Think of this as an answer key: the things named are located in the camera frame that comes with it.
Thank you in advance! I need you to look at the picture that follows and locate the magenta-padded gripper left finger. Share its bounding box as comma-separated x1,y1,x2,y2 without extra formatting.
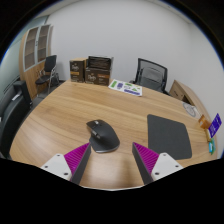
40,142,92,186

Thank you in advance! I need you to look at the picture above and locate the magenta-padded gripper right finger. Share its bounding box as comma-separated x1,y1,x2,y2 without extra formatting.
131,142,184,186

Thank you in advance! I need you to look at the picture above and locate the black computer mouse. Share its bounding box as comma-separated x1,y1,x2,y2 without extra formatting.
86,119,121,154

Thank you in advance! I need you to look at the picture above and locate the dark grey mouse pad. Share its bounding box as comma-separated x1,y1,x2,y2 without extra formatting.
146,113,193,161

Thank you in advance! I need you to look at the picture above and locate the small brown flat pack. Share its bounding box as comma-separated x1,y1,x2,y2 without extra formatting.
203,128,212,143

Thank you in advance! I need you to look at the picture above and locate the teal card pack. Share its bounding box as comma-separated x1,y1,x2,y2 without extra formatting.
208,138,217,156

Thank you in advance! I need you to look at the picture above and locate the small orange-brown box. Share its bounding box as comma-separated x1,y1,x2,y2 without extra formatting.
198,114,212,130

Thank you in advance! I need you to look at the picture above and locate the white sticker sheet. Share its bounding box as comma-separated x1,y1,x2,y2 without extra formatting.
108,78,144,98

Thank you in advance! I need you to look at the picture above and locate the wooden side desk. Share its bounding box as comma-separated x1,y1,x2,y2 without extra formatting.
168,79,202,111

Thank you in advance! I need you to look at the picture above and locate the purple card package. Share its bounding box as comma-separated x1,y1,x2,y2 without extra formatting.
208,113,223,139

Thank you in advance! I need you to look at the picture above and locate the black leather armchair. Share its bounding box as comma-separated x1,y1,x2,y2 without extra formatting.
0,79,33,158

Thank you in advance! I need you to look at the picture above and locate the black mesh office chair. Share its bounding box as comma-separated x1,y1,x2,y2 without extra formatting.
129,57,169,94

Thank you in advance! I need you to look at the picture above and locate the tall brown cardboard box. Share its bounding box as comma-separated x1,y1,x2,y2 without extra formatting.
69,57,88,84

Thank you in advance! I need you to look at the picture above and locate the black visitor chair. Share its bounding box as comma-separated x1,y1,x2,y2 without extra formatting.
35,54,60,94

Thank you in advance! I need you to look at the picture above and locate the black cardboard box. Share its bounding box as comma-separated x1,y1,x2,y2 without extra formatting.
86,55,114,71

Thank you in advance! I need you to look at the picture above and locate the wooden shelf unit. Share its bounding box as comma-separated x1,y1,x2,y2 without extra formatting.
18,23,53,100

